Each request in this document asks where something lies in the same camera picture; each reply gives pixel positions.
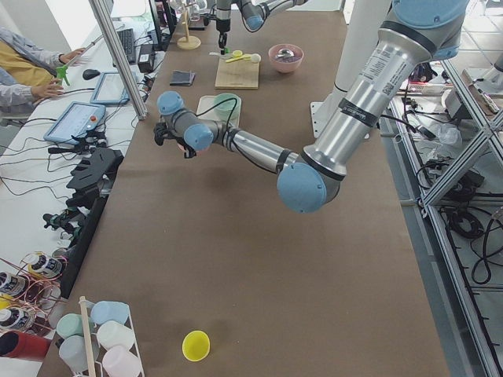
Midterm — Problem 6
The pink plastic bowl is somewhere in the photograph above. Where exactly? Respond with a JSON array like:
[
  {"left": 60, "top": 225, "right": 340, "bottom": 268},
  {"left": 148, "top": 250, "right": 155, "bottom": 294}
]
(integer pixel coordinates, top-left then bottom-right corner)
[{"left": 177, "top": 144, "right": 207, "bottom": 159}]

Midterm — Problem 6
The black power adapter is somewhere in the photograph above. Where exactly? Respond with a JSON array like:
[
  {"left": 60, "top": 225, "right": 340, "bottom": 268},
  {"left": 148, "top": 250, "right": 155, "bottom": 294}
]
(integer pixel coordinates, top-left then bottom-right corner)
[{"left": 137, "top": 44, "right": 156, "bottom": 73}]

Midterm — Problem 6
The grey translucent cup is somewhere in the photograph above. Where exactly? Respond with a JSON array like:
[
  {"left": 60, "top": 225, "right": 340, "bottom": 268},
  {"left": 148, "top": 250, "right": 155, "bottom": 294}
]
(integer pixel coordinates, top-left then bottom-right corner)
[{"left": 59, "top": 335, "right": 88, "bottom": 373}]

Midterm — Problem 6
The large pink bowl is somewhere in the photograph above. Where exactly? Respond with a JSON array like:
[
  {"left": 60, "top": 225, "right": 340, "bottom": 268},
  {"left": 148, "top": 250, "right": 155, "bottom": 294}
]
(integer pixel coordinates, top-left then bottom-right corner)
[{"left": 268, "top": 43, "right": 304, "bottom": 73}]

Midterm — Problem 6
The white cup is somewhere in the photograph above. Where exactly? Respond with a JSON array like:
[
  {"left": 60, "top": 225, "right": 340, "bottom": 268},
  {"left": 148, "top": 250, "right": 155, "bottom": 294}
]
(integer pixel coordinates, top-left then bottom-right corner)
[{"left": 97, "top": 320, "right": 135, "bottom": 350}]

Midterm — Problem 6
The light blue cup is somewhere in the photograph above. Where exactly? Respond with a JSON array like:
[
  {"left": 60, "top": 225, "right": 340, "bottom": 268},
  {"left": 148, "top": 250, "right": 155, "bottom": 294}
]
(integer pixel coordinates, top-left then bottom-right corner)
[{"left": 90, "top": 301, "right": 130, "bottom": 325}]

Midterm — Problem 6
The person's hand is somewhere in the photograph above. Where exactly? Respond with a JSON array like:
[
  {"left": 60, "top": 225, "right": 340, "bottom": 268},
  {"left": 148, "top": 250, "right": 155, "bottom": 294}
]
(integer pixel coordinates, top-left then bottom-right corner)
[{"left": 31, "top": 79, "right": 64, "bottom": 102}]

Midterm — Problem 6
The green handled tool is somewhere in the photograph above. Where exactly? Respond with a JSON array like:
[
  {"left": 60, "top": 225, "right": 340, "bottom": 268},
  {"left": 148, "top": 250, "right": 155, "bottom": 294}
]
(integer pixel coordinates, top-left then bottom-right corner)
[{"left": 56, "top": 35, "right": 103, "bottom": 86}]

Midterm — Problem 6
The aluminium frame post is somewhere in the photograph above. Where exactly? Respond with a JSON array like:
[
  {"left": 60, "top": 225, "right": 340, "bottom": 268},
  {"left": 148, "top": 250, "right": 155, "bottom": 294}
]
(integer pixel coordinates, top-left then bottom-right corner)
[{"left": 89, "top": 0, "right": 148, "bottom": 120}]

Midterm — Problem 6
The yellow white spoon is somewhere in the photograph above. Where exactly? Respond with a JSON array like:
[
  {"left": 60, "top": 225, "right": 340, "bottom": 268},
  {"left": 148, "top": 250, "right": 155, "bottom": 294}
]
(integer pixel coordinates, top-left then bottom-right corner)
[{"left": 225, "top": 51, "right": 262, "bottom": 64}]

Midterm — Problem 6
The yellow plastic cup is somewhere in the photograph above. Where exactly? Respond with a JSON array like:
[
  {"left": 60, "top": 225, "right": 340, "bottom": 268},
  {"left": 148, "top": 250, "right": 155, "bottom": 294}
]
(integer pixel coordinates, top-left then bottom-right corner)
[{"left": 182, "top": 330, "right": 211, "bottom": 362}]

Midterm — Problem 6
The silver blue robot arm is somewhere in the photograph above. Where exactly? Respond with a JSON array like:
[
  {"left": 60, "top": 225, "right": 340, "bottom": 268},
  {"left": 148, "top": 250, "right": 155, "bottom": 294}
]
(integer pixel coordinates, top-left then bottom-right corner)
[
  {"left": 154, "top": 1, "right": 468, "bottom": 213},
  {"left": 204, "top": 0, "right": 307, "bottom": 56}
]

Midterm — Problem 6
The white wire cup rack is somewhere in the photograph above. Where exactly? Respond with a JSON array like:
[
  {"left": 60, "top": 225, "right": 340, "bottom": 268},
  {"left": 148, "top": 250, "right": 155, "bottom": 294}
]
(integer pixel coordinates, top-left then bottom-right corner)
[{"left": 78, "top": 296, "right": 145, "bottom": 376}]

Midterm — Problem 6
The white rectangular tray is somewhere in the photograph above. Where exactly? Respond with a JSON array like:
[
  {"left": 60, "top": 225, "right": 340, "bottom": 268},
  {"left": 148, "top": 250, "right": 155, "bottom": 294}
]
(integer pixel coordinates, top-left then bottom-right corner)
[{"left": 196, "top": 95, "right": 240, "bottom": 124}]

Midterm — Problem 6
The blue framed tablet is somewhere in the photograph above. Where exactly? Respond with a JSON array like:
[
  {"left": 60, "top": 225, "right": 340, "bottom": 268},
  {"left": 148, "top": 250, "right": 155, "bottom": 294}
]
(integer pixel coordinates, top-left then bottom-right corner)
[
  {"left": 90, "top": 71, "right": 130, "bottom": 106},
  {"left": 43, "top": 101, "right": 106, "bottom": 145}
]

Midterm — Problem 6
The dark folded cloth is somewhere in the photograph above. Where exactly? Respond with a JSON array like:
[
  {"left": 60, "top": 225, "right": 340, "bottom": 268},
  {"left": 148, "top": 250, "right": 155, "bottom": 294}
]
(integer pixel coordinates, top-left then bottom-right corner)
[{"left": 170, "top": 70, "right": 196, "bottom": 86}]

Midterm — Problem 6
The green plastic bowl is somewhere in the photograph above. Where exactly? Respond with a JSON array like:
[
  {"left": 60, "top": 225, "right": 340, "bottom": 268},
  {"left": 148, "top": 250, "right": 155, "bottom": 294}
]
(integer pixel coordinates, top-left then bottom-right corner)
[{"left": 213, "top": 93, "right": 241, "bottom": 120}]

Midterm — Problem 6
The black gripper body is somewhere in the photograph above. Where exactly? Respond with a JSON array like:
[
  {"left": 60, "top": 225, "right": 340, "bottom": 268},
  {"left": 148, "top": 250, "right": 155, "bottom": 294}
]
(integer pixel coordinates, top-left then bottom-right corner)
[
  {"left": 218, "top": 31, "right": 228, "bottom": 54},
  {"left": 153, "top": 122, "right": 191, "bottom": 147}
]

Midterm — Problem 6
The black keyboard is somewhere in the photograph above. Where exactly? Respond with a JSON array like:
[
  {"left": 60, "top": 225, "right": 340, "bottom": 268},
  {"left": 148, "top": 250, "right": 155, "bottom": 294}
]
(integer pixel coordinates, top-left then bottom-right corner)
[{"left": 117, "top": 28, "right": 136, "bottom": 64}]

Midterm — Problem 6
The wooden stand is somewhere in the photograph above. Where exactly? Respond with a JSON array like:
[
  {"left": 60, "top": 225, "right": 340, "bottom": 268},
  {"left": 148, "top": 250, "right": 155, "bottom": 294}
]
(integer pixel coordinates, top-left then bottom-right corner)
[{"left": 177, "top": 9, "right": 201, "bottom": 50}]

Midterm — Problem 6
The red cylinder can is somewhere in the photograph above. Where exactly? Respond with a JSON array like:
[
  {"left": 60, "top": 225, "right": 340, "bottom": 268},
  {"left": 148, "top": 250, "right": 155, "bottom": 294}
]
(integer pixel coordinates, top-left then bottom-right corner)
[{"left": 1, "top": 331, "right": 51, "bottom": 361}]

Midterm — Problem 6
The pink cup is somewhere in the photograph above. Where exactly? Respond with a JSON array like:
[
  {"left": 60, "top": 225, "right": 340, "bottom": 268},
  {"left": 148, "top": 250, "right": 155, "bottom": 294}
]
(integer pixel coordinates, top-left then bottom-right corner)
[{"left": 102, "top": 346, "right": 141, "bottom": 377}]

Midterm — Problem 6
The black tool rack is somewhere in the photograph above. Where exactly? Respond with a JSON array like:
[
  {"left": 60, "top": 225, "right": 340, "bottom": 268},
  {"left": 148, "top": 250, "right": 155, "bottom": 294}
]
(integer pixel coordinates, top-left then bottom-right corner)
[{"left": 60, "top": 148, "right": 124, "bottom": 299}]

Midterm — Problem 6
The black computer mouse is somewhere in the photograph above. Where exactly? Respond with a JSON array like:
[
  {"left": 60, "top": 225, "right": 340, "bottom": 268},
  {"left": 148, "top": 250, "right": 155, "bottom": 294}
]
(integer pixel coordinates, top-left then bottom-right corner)
[{"left": 82, "top": 69, "right": 100, "bottom": 80}]

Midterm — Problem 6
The mint green cup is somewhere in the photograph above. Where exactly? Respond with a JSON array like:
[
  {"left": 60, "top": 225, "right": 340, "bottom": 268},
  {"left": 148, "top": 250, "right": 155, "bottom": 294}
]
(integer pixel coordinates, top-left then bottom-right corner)
[{"left": 56, "top": 313, "right": 84, "bottom": 339}]

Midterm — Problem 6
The wooden cutting board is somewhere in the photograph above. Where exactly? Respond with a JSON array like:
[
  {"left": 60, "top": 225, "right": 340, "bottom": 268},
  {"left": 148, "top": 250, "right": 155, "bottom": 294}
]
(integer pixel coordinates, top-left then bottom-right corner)
[{"left": 215, "top": 60, "right": 260, "bottom": 90}]

